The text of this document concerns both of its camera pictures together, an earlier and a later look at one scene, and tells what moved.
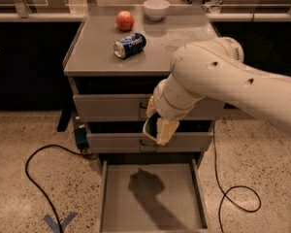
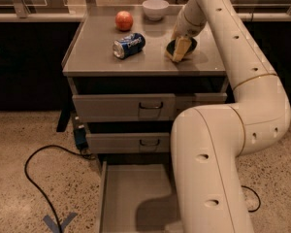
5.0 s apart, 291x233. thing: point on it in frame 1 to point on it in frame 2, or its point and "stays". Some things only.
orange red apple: (125, 20) stays
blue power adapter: (81, 140) stays
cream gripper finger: (151, 108) to (174, 34)
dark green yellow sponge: (150, 127) to (171, 46)
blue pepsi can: (129, 46) stays
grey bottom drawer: (156, 197) stays
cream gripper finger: (165, 129) to (181, 46)
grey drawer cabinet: (116, 56) stays
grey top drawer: (124, 107) stays
